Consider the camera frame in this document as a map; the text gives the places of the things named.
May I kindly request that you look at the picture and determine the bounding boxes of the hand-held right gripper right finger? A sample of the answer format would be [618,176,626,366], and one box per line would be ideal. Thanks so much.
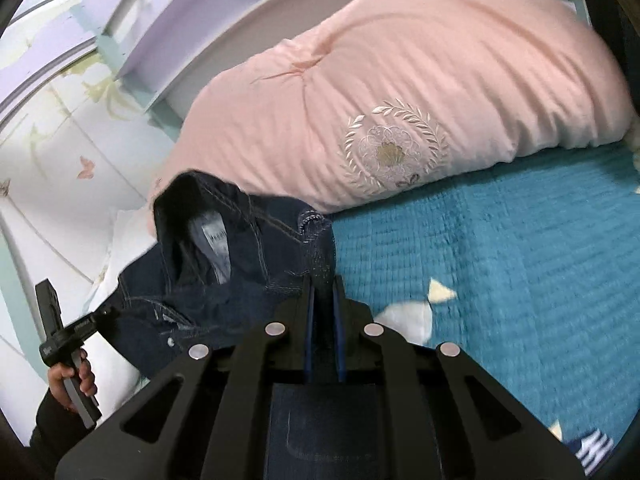
[332,276,587,480]

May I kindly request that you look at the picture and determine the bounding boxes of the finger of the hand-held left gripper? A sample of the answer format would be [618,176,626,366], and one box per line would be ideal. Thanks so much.
[75,307,121,339]

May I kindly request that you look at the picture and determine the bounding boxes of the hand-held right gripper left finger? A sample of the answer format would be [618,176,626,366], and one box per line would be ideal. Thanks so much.
[55,275,316,480]

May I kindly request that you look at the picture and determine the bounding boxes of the dark blue jeans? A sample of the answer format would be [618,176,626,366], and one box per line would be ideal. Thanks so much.
[117,170,382,480]

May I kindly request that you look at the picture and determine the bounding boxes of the person's left forearm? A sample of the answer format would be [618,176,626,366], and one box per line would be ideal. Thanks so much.
[29,389,97,462]

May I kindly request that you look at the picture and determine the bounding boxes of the person's left hand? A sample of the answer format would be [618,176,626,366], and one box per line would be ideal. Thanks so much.
[47,349,99,411]

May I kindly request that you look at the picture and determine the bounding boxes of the butterfly printed wardrobe door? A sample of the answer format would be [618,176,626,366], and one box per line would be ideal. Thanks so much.
[0,52,187,288]

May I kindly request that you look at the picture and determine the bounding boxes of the teal quilted bed mat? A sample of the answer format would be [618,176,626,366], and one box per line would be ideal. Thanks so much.
[325,146,640,463]

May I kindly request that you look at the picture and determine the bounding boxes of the pink embroidered quilt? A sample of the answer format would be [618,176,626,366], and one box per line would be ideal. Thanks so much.
[147,0,638,215]

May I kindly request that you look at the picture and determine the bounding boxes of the lilac shelf unit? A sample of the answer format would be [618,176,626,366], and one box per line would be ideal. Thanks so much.
[95,0,588,116]

